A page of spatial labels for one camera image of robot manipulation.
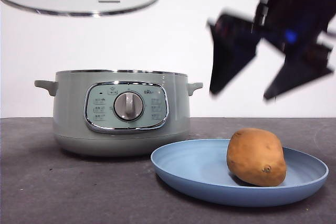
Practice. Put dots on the blue round plate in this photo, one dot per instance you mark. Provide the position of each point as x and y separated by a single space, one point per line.
194 171

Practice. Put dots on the brown potato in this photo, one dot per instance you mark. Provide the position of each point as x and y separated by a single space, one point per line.
254 158

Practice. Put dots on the pale green electric steamer pot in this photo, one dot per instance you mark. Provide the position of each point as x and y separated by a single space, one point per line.
71 119

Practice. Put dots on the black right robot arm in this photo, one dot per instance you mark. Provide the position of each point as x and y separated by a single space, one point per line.
296 3

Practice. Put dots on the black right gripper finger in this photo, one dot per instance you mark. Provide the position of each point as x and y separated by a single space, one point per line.
228 56
302 74

